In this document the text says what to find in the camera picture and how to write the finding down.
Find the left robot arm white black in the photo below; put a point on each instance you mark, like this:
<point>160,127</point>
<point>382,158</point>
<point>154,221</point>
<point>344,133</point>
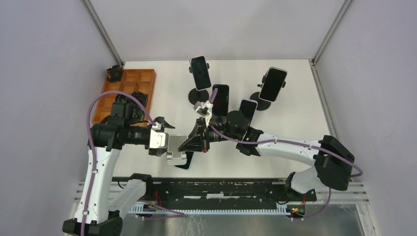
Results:
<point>95,214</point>

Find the phone with light blue case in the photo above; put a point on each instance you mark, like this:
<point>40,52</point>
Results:
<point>189,157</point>

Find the phone with white case centre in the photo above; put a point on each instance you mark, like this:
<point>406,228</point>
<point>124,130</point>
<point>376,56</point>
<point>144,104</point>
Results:
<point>248,108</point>

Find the phone with white case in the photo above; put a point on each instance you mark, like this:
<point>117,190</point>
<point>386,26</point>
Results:
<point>248,108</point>
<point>272,83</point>

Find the aluminium frame rail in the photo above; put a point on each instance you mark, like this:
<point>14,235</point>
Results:
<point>332,29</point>
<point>102,31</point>

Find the white slotted cable duct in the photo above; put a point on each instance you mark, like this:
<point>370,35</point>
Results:
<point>143,209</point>

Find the phone with white case right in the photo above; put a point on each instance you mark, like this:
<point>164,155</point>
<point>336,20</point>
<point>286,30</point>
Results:
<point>272,83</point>

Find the black phone dark case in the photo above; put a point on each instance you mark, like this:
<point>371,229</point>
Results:
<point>221,101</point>

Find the wooden compartment tray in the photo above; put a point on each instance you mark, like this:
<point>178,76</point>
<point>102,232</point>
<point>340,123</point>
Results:
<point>133,80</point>

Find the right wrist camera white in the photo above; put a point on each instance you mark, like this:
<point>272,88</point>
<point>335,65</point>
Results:
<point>204,109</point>

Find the black phone stand right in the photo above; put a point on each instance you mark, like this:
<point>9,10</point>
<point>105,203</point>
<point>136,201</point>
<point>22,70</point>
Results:
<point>262,104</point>

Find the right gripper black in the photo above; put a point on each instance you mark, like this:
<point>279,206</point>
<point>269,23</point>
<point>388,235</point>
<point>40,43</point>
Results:
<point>194,141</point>

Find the black round object in tray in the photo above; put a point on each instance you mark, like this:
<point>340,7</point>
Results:
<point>141,97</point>

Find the silver folding phone stand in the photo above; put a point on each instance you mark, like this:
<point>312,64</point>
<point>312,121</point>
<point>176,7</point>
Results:
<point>175,157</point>

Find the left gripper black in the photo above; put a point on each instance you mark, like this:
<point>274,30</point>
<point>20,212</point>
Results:
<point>161,120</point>

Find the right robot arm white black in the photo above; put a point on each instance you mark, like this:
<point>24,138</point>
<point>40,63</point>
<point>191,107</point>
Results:
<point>330,162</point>

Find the aluminium frame rail right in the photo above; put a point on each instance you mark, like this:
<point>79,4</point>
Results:
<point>332,29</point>

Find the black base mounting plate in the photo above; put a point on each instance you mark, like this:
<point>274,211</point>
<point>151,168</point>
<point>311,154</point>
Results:
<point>222,193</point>

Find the aluminium frame rail left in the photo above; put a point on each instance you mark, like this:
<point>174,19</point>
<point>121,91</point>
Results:
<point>102,31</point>

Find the small black orange clamp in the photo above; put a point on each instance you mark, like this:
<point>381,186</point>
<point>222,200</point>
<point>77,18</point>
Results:
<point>114,74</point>

